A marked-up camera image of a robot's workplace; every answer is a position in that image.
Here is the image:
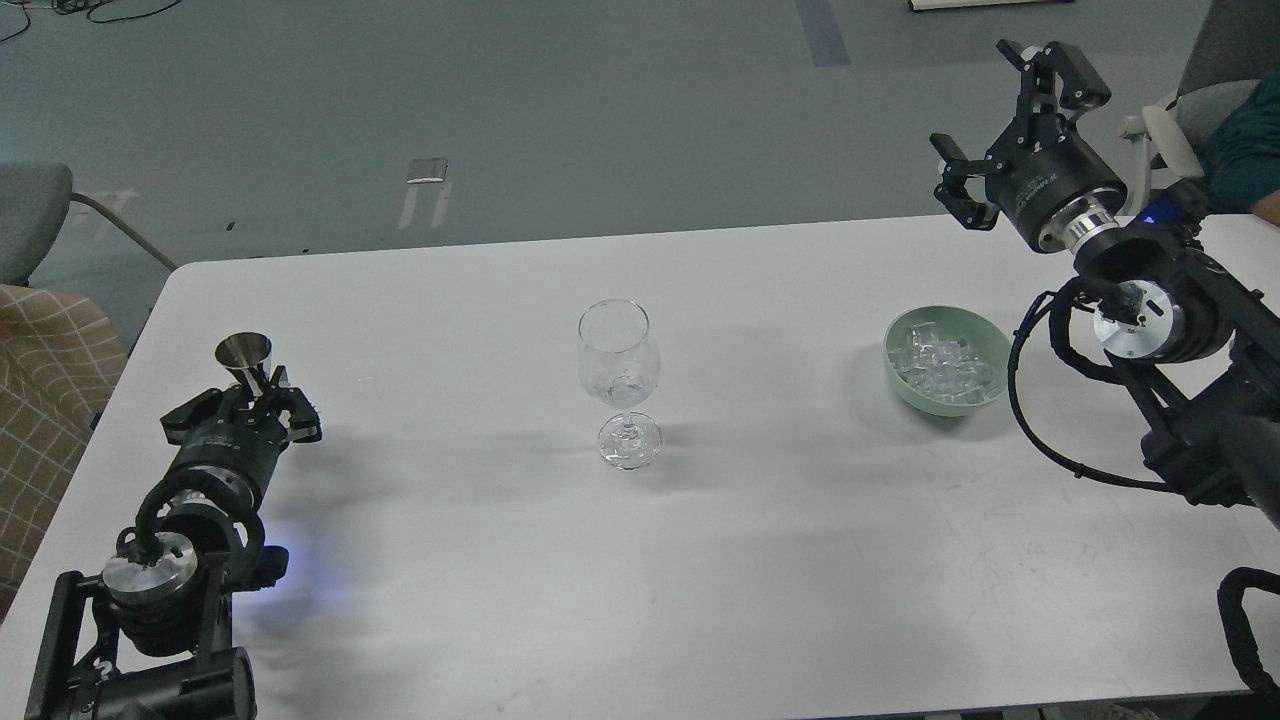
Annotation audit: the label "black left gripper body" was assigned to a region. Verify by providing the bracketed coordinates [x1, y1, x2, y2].
[172, 410, 289, 511]

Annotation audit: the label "steel double jigger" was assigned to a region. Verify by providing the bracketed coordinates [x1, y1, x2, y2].
[214, 331, 273, 398]

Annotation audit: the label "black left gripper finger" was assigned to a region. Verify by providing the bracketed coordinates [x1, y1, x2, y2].
[262, 366, 323, 445]
[160, 388, 241, 446]

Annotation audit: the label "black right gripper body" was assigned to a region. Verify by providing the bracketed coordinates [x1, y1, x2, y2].
[986, 128, 1126, 252]

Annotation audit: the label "grey chair left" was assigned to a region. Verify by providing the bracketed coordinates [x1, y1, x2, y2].
[1, 161, 178, 287]

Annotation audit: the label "black cables on floor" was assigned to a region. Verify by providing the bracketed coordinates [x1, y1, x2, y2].
[0, 0, 183, 44]

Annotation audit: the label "person in teal shirt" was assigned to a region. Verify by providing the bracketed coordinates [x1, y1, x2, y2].
[1199, 67, 1279, 227]

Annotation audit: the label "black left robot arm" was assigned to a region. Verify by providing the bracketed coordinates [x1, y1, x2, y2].
[24, 361, 323, 719]

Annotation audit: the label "clear wine glass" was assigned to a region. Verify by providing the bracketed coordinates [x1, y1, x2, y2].
[576, 299, 663, 471]

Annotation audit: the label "checkered beige cushion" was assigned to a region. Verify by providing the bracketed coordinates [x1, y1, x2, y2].
[1, 284, 127, 615]

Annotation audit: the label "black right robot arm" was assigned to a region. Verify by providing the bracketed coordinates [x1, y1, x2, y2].
[931, 38, 1279, 521]

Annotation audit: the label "green bowl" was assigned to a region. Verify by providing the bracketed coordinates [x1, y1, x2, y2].
[882, 305, 1011, 418]

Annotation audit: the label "grey white office chair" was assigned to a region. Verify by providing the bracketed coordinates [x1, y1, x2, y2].
[1120, 1, 1279, 215]

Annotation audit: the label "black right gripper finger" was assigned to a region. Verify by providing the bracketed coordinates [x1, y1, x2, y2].
[996, 40, 1112, 141]
[929, 133, 1004, 232]

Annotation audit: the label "clear ice cubes pile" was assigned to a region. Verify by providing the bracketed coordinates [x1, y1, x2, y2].
[887, 322, 998, 406]

